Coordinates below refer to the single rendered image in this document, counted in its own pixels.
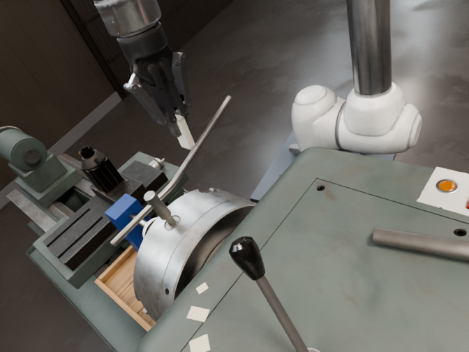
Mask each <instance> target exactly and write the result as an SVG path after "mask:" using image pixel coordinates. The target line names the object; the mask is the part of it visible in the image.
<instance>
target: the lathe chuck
mask: <svg viewBox="0 0 469 352"><path fill-rule="evenodd" d="M209 190H211V191H213V192H209V193H205V192H204V193H201V192H200V190H198V189H196V190H194V191H190V192H188V193H186V194H184V195H183V196H181V197H179V198H178V199H176V200H175V201H174V202H173V203H171V204H170V205H169V206H168V207H167V208H168V209H169V210H170V211H171V216H172V217H174V216H178V217H179V218H180V219H181V221H180V223H179V225H178V226H177V227H176V228H175V229H174V230H166V229H165V224H166V222H167V221H166V220H162V219H161V218H160V217H157V219H156V220H155V222H153V224H152V225H151V227H150V229H149V230H148V232H147V234H146V235H145V237H144V239H143V241H142V244H141V246H140V249H139V251H138V254H137V258H136V261H135V267H134V273H133V287H134V292H135V297H136V300H138V301H141V302H142V304H143V305H144V306H145V308H144V311H143V312H144V313H146V314H147V315H148V316H149V317H150V318H151V319H153V320H154V321H155V322H157V320H158V319H159V318H160V317H161V308H160V299H161V288H162V284H163V279H164V276H165V272H166V270H167V268H168V264H169V262H170V260H171V257H172V255H173V253H174V252H175V250H176V248H177V247H178V245H179V243H180V242H181V240H182V239H183V237H184V236H185V234H187V232H188V231H189V230H190V228H191V227H192V226H193V225H194V224H195V223H196V222H197V221H198V220H199V219H200V218H201V217H202V216H203V215H205V214H206V213H207V212H208V211H210V210H212V209H213V208H215V207H216V206H218V205H220V204H222V203H225V202H228V201H231V200H245V199H243V198H240V197H238V196H235V195H233V194H231V193H228V192H226V191H223V190H220V189H216V188H210V189H209Z"/></svg>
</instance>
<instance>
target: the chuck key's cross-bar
mask: <svg viewBox="0 0 469 352"><path fill-rule="evenodd" d="M231 101H232V97H231V96H227V97H226V99H225V100H224V102H223V103H222V105H221V106H220V108H219V109H218V111H217V112H216V114H215V115H214V117H213V118H212V120H211V121H210V123H209V124H208V126H207V127H206V129H205V130H204V132H203V133H202V135H201V136H200V138H199V139H198V141H197V142H196V144H195V146H194V147H193V148H192V150H191V152H190V153H189V155H188V156H187V157H186V159H185V161H184V162H183V163H182V165H181V167H180V168H179V169H178V171H177V173H176V174H175V176H174V177H173V178H172V180H171V182H170V183H169V184H168V185H167V186H166V187H165V188H164V189H163V190H162V191H161V192H160V193H159V194H158V195H157V196H158V197H159V198H160V200H162V199H164V197H166V195H168V194H169V192H171V190H173V188H174V187H175V186H176V185H177V183H178V182H179V180H180V179H181V177H182V175H183V174H184V173H185V171H186V169H187V168H188V167H189V165H190V164H191V162H192V160H193V159H194V158H195V156H196V154H197V153H198V152H199V150H200V148H201V146H202V145H203V144H204V142H205V140H206V139H207V138H208V136H209V134H210V133H211V132H212V130H213V129H214V127H215V125H216V124H217V123H218V121H219V119H220V118H221V116H222V115H223V113H224V112H225V110H226V109H227V107H228V106H229V104H230V103H231ZM152 210H153V207H152V206H151V205H147V206H146V207H145V208H144V209H143V210H142V211H141V212H140V213H139V214H138V215H137V216H136V217H135V218H134V219H133V220H132V221H131V222H130V223H129V224H128V225H127V226H126V227H125V228H124V229H123V230H122V231H121V232H120V233H119V234H118V235H117V236H116V237H115V238H114V239H113V240H112V241H111V242H110V243H111V244H112V245H113V246H114V247H115V246H117V245H118V243H120V241H122V240H123V239H124V238H125V237H126V236H127V234H129V233H130V232H131V231H132V230H133V229H134V227H136V226H137V225H138V224H139V223H140V222H141V220H143V218H145V217H146V216H147V215H148V213H150V211H152Z"/></svg>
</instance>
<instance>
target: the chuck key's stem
mask: <svg viewBox="0 0 469 352"><path fill-rule="evenodd" d="M144 200H145V201H146V202H147V204H148V205H150V206H152V207H153V211H155V213H157V215H158V216H159V217H160V218H161V219H162V220H166V221H167V223H168V225H169V226H171V227H173V226H174V225H175V224H176V222H177V221H175V219H174V218H173V217H172V216H171V211H170V210H169V209H168V207H167V206H166V205H165V204H164V202H163V201H162V200H160V198H159V197H158V196H157V194H156V193H155V192H154V191H148V192H146V193H145V195H144Z"/></svg>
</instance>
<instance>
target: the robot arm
mask: <svg viewBox="0 0 469 352"><path fill-rule="evenodd" d="M93 1H94V5H95V7H96V8H97V9H98V12H99V13H100V16H101V18H102V20H103V22H104V24H105V26H106V28H107V30H108V32H109V34H110V35H111V36H118V37H117V38H118V39H117V41H118V43H119V45H120V47H121V49H122V51H123V53H124V56H125V58H126V59H127V60H128V62H129V64H130V72H131V74H132V76H131V78H130V80H129V82H128V83H126V84H124V89H125V90H126V91H128V92H130V93H131V94H133V95H134V96H135V97H136V99H137V100H138V101H139V102H140V103H141V105H142V106H143V107H144V109H145V110H146V111H147V112H148V113H149V114H150V116H151V117H152V118H153V119H154V121H155V122H156V123H158V124H162V125H168V126H169V128H170V131H171V133H172V135H173V136H175V137H177V138H178V140H179V143H180V145H181V147H183V148H186V149H189V150H192V149H193V147H194V146H195V143H194V140H193V137H192V135H191V132H190V131H189V128H190V127H191V124H190V122H189V120H188V117H187V116H188V114H189V111H187V109H188V108H190V107H191V106H192V101H191V94H190V89H189V85H188V78H187V73H186V54H185V53H180V52H173V51H172V49H171V48H170V47H169V46H168V40H167V38H166V35H165V32H164V31H163V28H162V25H161V23H160V22H159V21H158V20H159V19H160V18H161V10H160V8H159V5H158V2H157V0H93ZM346 6H347V13H348V28H349V35H350V50H351V58H352V72H353V80H354V89H353V90H352V91H351V92H350V93H349V94H348V97H347V100H345V99H343V98H341V97H338V96H336V94H335V93H334V92H333V91H332V90H331V89H329V88H327V87H323V86H320V85H313V86H310V87H307V88H305V89H303V90H301V91H300V92H299V93H298V95H297V96H296V98H295V102H294V103H293V104H292V116H291V117H292V127H293V131H294V134H295V138H296V141H297V144H293V145H290V146H289V151H290V152H292V153H294V154H300V153H301V152H302V151H303V150H305V149H307V148H310V147H324V148H327V149H335V150H338V151H342V152H350V151H353V152H361V153H366V154H397V153H401V152H405V151H407V150H408V149H410V148H412V147H414V146H415V144H416V142H417V139H418V137H419V133H420V130H421V127H422V117H421V115H420V113H419V111H418V109H417V108H416V107H415V106H414V105H412V104H407V103H406V101H405V99H404V96H403V92H402V90H401V89H400V88H399V87H398V86H397V85H396V84H394V83H393V82H392V53H391V24H390V6H391V4H390V0H346ZM172 70H173V73H172ZM173 74H174V75H173ZM139 80H141V81H143V82H145V83H146V84H147V86H148V88H149V89H150V90H151V92H152V94H153V96H154V99H155V101H156V103H157V105H158V106H157V105H156V104H155V103H154V101H153V100H152V99H151V97H150V96H149V95H148V93H147V92H146V91H145V90H143V89H142V84H141V83H140V81H139Z"/></svg>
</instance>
